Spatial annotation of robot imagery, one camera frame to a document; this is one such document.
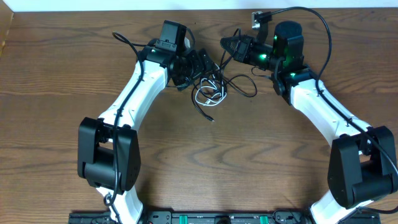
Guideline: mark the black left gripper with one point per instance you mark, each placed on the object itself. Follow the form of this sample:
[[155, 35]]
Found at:
[[201, 67]]

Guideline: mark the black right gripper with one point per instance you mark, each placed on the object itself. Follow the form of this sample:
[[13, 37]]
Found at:
[[246, 44]]

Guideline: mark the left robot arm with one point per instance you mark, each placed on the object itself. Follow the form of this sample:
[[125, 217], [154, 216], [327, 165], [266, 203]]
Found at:
[[108, 148]]

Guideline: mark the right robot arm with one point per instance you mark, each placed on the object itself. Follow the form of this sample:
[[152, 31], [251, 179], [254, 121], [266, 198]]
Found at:
[[363, 166]]

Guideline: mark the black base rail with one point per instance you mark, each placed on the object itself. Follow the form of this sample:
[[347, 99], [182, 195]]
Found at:
[[165, 217]]

